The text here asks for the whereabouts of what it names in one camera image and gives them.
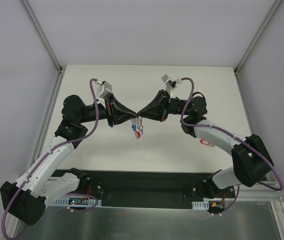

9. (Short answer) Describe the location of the left aluminium frame post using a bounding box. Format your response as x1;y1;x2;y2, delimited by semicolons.
19;0;63;73

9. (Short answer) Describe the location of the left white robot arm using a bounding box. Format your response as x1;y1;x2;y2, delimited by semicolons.
0;94;136;226

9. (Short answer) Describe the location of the red handled keyring carabiner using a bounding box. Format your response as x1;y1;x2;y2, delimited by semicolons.
131;116;144;139

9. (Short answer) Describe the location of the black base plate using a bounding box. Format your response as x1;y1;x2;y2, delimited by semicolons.
58;169;235;208

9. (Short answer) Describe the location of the aluminium frame post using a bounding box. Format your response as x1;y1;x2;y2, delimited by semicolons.
19;0;63;73
234;0;284;76

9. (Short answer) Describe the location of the right grey cable duct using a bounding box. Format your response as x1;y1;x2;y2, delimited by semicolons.
192;200;209;211

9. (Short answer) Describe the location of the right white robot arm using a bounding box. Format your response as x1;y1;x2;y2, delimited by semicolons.
137;90;274;198

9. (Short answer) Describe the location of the left grey cable duct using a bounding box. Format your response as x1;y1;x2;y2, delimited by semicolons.
52;196;96;208

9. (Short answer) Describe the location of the grey cable duct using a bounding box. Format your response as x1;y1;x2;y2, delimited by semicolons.
52;196;96;208
192;200;209;211

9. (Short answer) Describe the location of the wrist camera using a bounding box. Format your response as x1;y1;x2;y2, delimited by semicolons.
161;74;183;98
95;79;112;108

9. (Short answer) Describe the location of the aluminium front rail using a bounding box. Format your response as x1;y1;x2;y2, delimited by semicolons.
14;176;282;202

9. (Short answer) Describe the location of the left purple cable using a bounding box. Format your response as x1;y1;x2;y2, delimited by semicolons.
1;78;105;240

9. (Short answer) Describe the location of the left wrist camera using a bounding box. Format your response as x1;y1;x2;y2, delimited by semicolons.
95;79;112;108

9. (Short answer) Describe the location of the right aluminium frame post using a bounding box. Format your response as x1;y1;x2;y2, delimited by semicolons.
234;0;284;76

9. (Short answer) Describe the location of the red tag key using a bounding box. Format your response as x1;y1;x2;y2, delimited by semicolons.
200;139;214;147

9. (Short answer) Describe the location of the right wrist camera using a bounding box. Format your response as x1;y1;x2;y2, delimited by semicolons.
161;74;183;98

